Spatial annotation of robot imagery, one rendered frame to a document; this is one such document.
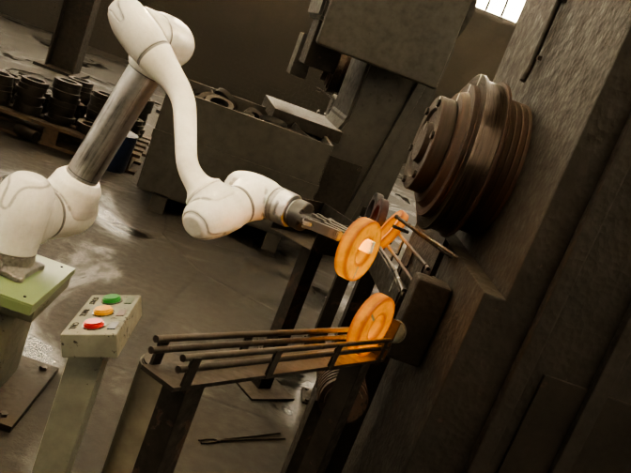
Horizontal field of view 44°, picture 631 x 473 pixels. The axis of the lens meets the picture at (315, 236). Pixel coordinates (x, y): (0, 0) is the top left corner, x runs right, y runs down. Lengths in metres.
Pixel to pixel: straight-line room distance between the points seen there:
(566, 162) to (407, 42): 3.09
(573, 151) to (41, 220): 1.41
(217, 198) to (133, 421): 0.54
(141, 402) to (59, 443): 0.19
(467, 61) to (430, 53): 7.58
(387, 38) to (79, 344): 3.57
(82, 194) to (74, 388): 0.84
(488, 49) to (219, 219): 10.87
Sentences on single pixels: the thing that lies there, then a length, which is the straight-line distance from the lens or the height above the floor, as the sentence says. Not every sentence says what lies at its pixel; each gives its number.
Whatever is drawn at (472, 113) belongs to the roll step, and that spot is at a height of 1.24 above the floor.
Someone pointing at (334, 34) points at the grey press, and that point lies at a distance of 4.77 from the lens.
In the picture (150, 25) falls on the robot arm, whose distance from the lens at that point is 2.14.
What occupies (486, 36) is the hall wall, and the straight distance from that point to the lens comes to 12.53.
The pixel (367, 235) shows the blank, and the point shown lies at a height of 0.90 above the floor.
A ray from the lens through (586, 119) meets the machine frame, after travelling 1.86.
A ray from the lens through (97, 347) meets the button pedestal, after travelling 1.58.
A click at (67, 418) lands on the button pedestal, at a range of 1.74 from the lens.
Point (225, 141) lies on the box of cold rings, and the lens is 4.61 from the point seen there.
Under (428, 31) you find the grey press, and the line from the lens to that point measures 4.90.
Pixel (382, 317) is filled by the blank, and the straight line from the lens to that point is 1.87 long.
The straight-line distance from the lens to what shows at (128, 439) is 1.78.
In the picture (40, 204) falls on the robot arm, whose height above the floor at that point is 0.60.
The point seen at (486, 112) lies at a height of 1.26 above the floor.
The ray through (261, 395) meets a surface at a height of 0.01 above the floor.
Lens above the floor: 1.27
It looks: 13 degrees down
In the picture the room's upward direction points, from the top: 21 degrees clockwise
